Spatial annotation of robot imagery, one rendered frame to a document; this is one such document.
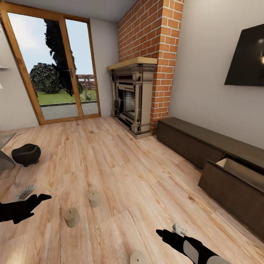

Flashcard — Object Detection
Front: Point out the pillar candle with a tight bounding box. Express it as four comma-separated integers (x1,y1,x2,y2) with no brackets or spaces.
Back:
64,207,80,228
89,190,100,208
129,250,146,264

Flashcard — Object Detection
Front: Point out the cauldron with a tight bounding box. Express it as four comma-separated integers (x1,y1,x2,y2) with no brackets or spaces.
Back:
12,143,41,167

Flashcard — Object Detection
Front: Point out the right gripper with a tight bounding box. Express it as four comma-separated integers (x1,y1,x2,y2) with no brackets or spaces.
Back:
156,229,180,252

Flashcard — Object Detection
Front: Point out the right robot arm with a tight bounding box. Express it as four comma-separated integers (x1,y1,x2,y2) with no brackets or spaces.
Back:
156,223,232,264

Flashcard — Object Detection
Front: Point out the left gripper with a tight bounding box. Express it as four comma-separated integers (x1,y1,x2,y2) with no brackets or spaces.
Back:
9,194,52,224

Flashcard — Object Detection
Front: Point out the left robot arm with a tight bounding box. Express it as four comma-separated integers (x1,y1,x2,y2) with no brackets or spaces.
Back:
0,184,52,224

